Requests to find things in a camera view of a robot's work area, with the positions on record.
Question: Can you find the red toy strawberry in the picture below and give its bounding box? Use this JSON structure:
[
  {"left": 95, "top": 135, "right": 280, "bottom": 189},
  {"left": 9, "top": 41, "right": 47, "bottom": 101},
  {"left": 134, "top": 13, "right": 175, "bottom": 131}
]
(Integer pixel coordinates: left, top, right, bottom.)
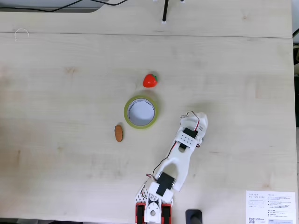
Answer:
[{"left": 142, "top": 73, "right": 159, "bottom": 89}]

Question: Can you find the clear packing tape roll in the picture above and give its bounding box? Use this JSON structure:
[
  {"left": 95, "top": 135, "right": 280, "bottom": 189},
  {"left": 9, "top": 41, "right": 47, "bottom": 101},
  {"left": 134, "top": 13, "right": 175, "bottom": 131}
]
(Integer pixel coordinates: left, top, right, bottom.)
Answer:
[{"left": 123, "top": 94, "right": 161, "bottom": 130}]

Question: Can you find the brown toy bread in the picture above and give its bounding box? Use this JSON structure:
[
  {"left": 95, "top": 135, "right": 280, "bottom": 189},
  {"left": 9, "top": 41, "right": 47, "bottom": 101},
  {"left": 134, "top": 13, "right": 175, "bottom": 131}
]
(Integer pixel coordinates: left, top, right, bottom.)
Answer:
[{"left": 114, "top": 124, "right": 124, "bottom": 142}]

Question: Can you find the red table clamp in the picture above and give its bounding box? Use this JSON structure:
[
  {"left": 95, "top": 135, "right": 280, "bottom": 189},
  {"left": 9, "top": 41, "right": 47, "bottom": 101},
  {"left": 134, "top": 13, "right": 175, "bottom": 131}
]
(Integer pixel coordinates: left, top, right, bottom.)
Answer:
[
  {"left": 135, "top": 202, "right": 147, "bottom": 224},
  {"left": 161, "top": 203, "right": 173, "bottom": 224}
]

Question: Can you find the black clamp pole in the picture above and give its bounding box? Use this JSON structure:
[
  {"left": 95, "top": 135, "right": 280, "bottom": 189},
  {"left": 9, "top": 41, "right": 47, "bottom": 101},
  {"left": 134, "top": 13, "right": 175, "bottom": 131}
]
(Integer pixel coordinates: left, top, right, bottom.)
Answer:
[{"left": 185, "top": 209, "right": 203, "bottom": 224}]

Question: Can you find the white printed paper sheet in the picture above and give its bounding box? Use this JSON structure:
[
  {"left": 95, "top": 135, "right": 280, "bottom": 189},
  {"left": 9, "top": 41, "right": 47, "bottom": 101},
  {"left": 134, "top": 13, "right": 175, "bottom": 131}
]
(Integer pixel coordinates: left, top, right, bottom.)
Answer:
[{"left": 245, "top": 190, "right": 296, "bottom": 224}]

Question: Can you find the grey board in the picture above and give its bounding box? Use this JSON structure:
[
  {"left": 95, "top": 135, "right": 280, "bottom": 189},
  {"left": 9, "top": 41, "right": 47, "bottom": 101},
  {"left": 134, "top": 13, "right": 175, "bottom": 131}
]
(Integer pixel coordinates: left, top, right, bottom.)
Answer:
[{"left": 0, "top": 0, "right": 109, "bottom": 14}]

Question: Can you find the thin black camera stand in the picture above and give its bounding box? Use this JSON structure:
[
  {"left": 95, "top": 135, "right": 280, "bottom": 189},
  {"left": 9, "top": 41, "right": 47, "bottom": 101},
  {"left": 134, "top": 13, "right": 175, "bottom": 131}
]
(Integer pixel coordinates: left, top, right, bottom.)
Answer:
[{"left": 161, "top": 0, "right": 170, "bottom": 25}]

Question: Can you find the black cable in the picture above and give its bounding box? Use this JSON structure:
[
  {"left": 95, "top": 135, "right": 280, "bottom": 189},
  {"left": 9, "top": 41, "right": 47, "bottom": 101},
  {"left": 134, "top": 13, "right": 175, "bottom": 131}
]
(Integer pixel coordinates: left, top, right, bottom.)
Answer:
[{"left": 0, "top": 0, "right": 129, "bottom": 12}]

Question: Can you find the thin white wire loop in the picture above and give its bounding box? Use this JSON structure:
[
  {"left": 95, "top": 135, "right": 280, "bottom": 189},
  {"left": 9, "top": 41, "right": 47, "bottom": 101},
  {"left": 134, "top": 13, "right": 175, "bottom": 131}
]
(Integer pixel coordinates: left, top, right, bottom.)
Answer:
[{"left": 14, "top": 28, "right": 30, "bottom": 41}]

